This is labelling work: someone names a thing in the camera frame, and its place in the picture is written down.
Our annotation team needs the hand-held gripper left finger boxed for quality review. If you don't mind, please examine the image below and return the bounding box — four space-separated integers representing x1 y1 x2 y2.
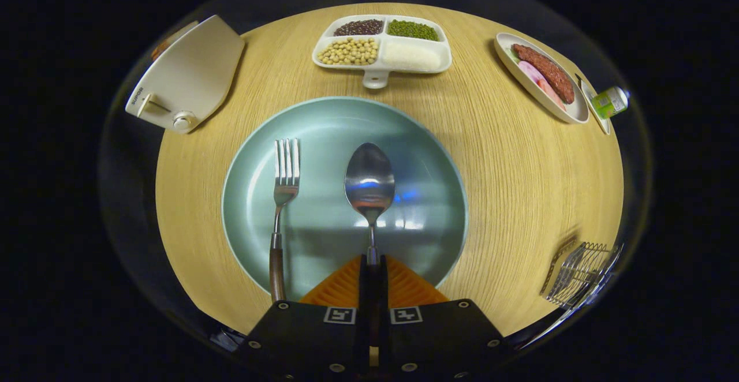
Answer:
234 255 372 382

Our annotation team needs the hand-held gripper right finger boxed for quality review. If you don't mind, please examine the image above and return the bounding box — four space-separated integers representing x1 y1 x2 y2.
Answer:
372 255 509 382

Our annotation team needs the fork with wooden handle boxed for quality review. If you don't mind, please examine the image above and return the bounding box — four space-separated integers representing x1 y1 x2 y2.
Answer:
269 138 301 303

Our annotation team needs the spoon with wooden handle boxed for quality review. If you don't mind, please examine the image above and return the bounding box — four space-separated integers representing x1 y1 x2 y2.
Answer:
344 142 396 267

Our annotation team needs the pale green round plate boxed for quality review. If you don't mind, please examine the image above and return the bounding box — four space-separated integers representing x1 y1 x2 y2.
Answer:
222 96 469 303

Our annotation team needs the small white saucer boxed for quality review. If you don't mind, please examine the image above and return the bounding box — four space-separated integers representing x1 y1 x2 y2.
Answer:
576 73 611 136

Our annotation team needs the white toaster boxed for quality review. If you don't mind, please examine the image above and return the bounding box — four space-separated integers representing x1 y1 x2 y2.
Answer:
125 14 245 135

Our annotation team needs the white divided dish of beans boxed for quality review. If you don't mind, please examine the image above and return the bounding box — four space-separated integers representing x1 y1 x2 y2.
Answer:
312 14 453 89

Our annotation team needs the white plate of meat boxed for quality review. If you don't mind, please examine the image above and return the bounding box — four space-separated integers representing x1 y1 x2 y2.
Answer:
495 32 590 125

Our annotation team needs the green label bottle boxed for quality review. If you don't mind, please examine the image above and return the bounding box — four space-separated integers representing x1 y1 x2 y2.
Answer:
590 86 630 119

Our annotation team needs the brown bread slice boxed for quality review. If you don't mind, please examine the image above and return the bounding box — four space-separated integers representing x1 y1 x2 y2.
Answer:
151 21 199 61

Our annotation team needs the metal wire cutlery rack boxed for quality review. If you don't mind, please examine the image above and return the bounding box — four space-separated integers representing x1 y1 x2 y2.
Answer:
540 238 624 310

